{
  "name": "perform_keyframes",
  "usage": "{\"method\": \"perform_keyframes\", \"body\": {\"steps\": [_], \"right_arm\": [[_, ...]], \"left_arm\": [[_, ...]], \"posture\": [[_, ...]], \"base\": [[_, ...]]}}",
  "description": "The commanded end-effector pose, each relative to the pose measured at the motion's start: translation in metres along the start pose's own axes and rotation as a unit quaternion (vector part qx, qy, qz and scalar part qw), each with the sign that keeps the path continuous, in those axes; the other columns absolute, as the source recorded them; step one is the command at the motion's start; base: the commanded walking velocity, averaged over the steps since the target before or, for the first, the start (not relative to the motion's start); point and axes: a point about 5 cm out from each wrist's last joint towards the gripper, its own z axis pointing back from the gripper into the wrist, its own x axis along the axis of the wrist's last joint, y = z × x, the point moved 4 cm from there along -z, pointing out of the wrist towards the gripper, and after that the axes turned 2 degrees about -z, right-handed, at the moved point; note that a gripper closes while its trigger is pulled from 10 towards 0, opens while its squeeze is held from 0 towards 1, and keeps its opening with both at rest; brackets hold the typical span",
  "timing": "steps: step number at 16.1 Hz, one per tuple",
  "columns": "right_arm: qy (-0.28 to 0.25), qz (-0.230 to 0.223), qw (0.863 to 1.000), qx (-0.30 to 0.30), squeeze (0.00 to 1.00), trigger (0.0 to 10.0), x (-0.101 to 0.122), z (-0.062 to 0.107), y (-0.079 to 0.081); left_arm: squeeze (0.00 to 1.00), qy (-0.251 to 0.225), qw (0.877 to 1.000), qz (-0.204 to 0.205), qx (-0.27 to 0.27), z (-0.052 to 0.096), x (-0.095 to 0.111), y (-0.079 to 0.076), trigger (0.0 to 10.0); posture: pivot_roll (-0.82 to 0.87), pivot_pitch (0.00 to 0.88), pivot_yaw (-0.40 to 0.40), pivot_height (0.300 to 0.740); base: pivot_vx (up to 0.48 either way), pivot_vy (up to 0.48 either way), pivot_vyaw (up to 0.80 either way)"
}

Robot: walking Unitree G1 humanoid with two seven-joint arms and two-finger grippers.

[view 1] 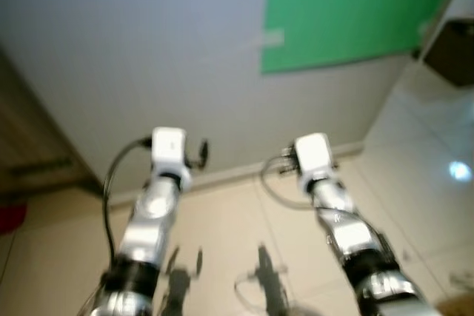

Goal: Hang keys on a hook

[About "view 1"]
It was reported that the pale tape strip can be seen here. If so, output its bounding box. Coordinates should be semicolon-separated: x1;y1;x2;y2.
256;30;286;49

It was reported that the wooden door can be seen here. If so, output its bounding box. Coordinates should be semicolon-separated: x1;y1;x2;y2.
0;46;101;202

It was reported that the red object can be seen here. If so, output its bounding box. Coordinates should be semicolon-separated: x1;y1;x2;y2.
0;204;28;237

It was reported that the dark brown cabinet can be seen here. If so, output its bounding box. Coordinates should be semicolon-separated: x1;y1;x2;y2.
422;20;474;87

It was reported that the brown cardboard box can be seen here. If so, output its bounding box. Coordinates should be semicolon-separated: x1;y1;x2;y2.
437;294;474;316

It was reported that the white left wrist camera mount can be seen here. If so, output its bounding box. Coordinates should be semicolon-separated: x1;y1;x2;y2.
150;127;193;187

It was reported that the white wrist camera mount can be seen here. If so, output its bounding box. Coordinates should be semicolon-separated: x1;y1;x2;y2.
150;127;193;187
293;133;338;184

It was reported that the grey right arm cable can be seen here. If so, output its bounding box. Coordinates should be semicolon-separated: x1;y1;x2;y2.
259;155;349;221

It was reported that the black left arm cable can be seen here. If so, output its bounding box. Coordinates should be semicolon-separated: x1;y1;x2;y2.
102;137;154;239

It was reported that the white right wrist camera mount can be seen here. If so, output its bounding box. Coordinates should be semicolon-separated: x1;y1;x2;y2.
293;133;338;184

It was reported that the green wall board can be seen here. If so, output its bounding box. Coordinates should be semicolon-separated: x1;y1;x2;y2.
259;0;471;75

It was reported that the white shelf frame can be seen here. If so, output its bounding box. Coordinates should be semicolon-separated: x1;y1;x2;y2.
418;0;474;61

